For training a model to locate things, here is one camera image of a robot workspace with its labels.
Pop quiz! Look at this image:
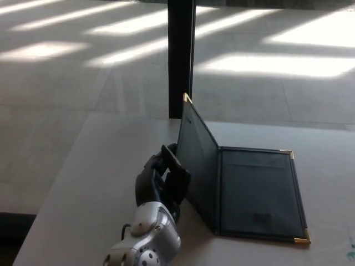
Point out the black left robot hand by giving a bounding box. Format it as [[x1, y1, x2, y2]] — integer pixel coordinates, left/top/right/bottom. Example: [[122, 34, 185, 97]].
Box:
[[135, 143, 192, 215]]

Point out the dark blue diary folder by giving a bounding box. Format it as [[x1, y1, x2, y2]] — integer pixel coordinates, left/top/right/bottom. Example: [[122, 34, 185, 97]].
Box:
[[176, 93, 311, 244]]

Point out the black vertical pillar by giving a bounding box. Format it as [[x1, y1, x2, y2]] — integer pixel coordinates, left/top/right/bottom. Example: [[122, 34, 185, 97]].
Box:
[[167, 0, 197, 120]]

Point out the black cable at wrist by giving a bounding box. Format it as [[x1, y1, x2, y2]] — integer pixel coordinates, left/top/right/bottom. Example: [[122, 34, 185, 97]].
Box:
[[120, 222, 132, 240]]

